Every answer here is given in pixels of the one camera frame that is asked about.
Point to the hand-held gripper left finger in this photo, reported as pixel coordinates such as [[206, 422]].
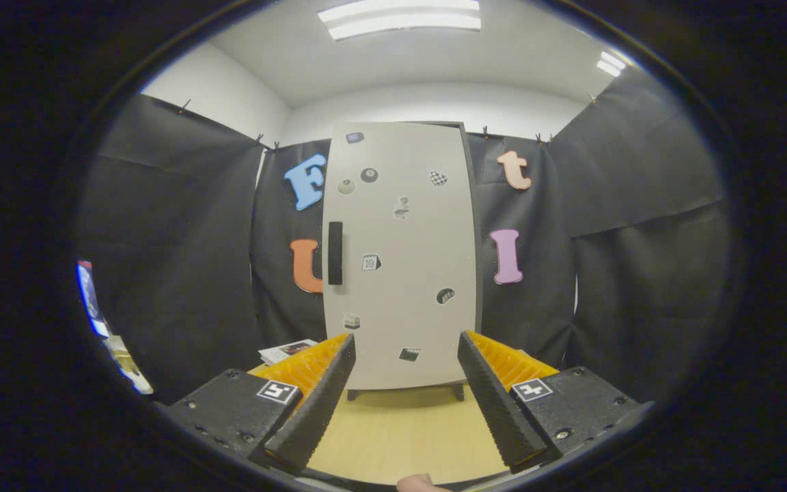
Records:
[[318, 410]]

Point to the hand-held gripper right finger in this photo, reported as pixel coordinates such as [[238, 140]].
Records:
[[499, 410]]

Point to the grey shoe cabinet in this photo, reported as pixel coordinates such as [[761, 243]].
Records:
[[479, 239]]

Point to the light grey shoe cabinet door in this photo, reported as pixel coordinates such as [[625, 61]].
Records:
[[407, 239]]

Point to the white tray with small items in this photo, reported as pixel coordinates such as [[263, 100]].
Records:
[[127, 365]]

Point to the black backdrop cloth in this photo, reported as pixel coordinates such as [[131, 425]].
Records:
[[175, 239]]

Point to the blue printed box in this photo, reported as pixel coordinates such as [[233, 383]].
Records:
[[89, 294]]

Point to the small ceiling light panel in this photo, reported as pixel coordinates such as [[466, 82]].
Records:
[[612, 63]]

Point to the large ceiling light panel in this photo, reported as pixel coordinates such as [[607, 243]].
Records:
[[400, 17]]

